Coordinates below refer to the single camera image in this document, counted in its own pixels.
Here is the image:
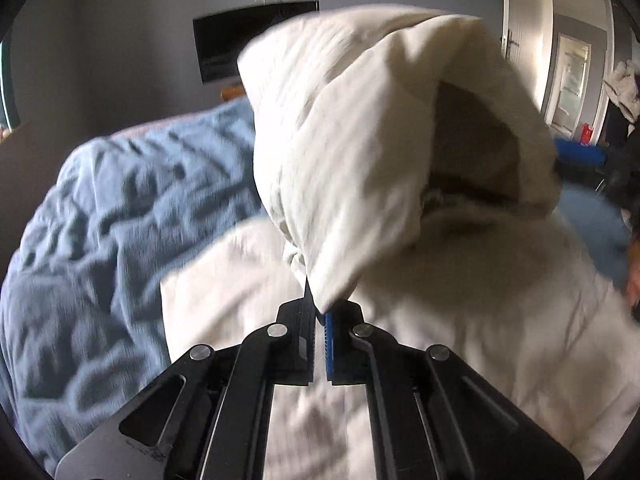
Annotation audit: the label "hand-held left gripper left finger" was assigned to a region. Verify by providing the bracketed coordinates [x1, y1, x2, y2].
[54, 280, 319, 480]

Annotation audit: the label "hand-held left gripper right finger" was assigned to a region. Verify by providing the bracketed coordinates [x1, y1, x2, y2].
[324, 301, 585, 480]

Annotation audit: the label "hanging light clothes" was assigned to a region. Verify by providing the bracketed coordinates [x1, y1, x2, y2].
[602, 60, 640, 124]

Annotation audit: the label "blue box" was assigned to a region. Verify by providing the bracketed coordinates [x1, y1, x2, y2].
[552, 138, 609, 167]

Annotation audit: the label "white door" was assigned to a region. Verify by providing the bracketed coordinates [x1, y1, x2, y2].
[501, 0, 554, 117]

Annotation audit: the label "blue fleece blanket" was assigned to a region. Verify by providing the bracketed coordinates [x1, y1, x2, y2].
[0, 97, 633, 472]

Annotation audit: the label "black flat screen monitor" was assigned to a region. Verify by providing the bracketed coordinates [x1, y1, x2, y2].
[192, 1, 321, 85]

